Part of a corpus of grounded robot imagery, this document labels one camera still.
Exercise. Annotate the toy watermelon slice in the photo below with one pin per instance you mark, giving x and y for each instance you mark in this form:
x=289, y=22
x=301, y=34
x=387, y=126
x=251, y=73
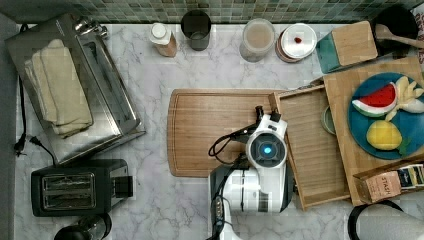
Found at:
x=378, y=103

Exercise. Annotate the wooden cutting board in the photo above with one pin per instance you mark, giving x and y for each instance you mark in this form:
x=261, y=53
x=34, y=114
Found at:
x=198, y=117

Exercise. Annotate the white lidded round container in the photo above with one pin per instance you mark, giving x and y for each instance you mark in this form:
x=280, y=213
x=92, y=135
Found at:
x=296, y=42

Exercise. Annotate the toy banana bunch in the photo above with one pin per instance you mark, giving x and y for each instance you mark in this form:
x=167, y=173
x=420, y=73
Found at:
x=408, y=98

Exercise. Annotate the white-capped spice bottle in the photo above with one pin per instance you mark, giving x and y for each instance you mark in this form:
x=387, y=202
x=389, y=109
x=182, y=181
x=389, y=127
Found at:
x=163, y=39

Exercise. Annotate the black pot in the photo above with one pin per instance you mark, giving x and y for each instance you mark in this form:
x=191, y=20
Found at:
x=400, y=22

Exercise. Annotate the black round kettle lid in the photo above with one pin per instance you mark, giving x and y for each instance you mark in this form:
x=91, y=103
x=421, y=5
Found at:
x=90, y=227

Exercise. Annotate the toy yellow lemon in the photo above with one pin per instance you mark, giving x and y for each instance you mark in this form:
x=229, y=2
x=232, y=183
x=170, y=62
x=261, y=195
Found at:
x=384, y=135

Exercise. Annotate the wooden drawer cabinet top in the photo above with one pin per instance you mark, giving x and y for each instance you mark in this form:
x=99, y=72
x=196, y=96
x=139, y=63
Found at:
x=340, y=87

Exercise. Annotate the black drawer handle bar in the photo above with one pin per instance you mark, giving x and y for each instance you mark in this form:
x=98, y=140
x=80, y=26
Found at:
x=259, y=113

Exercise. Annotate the wooden spoon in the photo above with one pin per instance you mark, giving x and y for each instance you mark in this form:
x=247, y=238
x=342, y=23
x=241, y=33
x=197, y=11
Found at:
x=383, y=33

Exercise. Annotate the green ceramic plate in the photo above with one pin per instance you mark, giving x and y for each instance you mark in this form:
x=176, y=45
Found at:
x=327, y=121

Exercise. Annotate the blue round plate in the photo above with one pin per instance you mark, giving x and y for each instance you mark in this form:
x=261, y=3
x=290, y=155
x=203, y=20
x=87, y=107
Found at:
x=385, y=115

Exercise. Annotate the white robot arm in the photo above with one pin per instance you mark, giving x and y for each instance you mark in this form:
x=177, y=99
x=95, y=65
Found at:
x=258, y=180

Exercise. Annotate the Stash tea box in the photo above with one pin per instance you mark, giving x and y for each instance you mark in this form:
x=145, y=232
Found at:
x=381, y=184

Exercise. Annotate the glass jar with powder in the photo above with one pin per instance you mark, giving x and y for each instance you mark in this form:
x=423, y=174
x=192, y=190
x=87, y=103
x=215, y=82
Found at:
x=258, y=37

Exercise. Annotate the black two-slot toaster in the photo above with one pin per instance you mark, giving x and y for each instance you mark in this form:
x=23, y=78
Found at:
x=83, y=187

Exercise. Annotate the wooden drawer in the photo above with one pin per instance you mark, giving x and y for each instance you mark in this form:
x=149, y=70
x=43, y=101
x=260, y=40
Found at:
x=314, y=153

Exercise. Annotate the beige folded towel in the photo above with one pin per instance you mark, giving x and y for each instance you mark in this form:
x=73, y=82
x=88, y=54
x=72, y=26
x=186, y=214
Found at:
x=62, y=100

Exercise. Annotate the grey round pan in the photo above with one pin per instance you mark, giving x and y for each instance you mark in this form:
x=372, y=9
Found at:
x=383, y=221

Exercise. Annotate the dark empty glass jar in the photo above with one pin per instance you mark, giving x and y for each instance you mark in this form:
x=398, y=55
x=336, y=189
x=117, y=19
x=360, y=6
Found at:
x=196, y=26

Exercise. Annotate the silver toaster oven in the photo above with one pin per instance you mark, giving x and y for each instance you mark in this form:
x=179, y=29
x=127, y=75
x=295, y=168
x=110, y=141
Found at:
x=115, y=118

